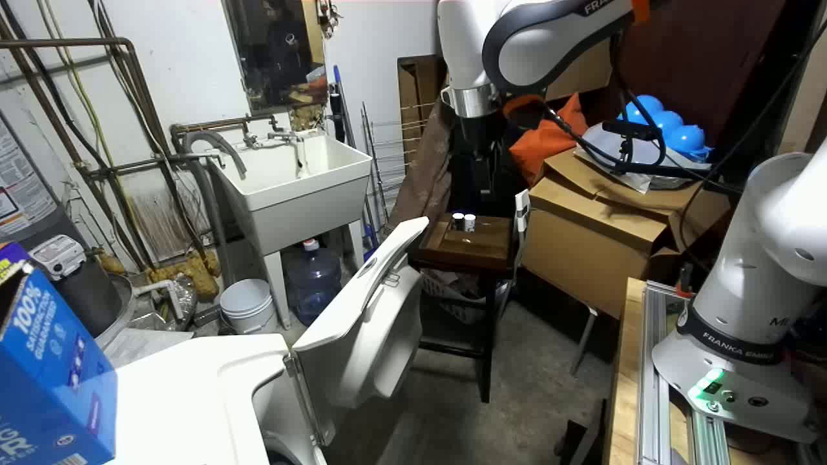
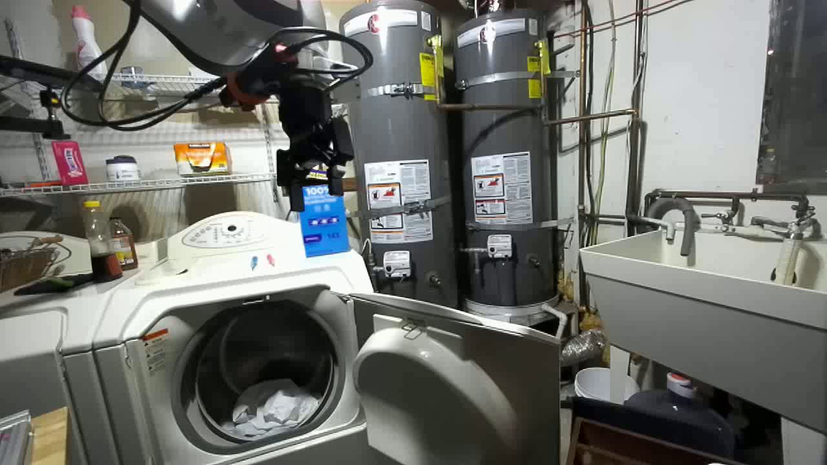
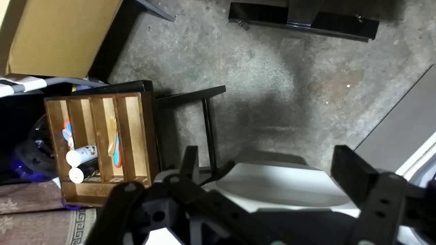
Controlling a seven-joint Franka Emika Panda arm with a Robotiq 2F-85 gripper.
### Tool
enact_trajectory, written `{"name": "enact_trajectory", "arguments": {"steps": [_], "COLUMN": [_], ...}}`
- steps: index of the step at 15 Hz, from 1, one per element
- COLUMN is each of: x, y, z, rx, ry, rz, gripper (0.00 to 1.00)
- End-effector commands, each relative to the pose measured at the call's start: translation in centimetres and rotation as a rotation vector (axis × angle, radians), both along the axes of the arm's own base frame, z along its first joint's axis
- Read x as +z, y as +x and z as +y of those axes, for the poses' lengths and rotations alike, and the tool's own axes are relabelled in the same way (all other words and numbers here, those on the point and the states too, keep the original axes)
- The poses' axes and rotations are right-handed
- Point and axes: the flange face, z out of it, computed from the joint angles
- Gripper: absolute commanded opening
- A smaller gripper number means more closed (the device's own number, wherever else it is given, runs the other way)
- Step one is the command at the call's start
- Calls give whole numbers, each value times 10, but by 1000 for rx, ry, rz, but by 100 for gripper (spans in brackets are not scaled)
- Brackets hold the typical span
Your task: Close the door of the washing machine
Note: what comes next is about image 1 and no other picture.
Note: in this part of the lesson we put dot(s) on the metal sink faucet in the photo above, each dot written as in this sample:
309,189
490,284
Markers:
266,132

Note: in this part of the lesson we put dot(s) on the white plastic bucket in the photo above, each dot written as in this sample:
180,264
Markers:
248,305

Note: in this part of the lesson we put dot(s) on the dark wooden stool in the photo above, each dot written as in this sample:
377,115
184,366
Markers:
468,275

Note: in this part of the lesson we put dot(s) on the small white bottle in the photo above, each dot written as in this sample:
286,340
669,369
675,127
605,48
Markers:
468,222

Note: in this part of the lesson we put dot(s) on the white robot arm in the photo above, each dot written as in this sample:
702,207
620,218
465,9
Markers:
728,355

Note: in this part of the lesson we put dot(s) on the large cardboard box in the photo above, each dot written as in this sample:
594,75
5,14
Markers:
591,234

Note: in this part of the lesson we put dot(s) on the blue water jug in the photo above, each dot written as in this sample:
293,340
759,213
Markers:
313,278

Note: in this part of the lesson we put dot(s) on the white washing machine door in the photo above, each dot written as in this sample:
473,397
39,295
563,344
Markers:
363,344

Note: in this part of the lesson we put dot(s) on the orange cloth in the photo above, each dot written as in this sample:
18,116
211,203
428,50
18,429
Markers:
539,134

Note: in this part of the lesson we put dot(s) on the white utility sink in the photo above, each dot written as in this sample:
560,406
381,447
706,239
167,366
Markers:
293,192

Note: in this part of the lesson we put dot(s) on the white washing machine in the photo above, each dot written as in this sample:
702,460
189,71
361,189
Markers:
212,402

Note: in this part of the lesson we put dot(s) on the blue detergent box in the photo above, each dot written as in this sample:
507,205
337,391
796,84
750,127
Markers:
57,391

